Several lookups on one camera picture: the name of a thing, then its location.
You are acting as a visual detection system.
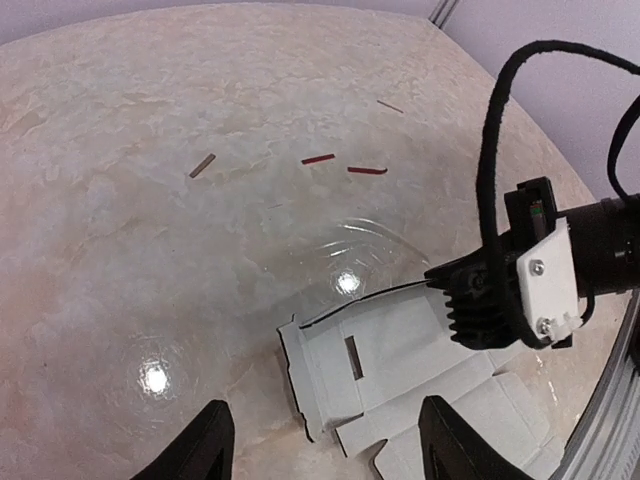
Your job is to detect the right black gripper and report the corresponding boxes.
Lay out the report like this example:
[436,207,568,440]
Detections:
[424,195,639,349]

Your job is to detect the thin distant tape strip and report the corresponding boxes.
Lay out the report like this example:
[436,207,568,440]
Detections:
[377,100,404,114]

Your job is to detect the bent red tape strip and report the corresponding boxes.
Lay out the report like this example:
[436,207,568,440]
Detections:
[347,166,388,176]

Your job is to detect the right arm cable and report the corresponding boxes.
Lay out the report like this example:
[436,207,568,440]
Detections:
[477,39,640,349]

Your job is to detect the straight red tape strip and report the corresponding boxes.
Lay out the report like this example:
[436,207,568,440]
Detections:
[301,154,335,165]

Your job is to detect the front aluminium rail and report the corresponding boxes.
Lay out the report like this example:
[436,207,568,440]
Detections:
[551,291,639,479]

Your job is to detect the white paper box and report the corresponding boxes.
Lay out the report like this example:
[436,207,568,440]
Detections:
[279,282,564,479]

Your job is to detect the right aluminium frame post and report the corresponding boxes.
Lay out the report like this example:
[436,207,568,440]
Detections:
[429,0,459,29]

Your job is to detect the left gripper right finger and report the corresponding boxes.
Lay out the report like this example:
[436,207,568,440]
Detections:
[418,395,558,479]

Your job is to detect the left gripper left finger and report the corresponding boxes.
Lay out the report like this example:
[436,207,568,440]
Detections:
[132,400,235,480]

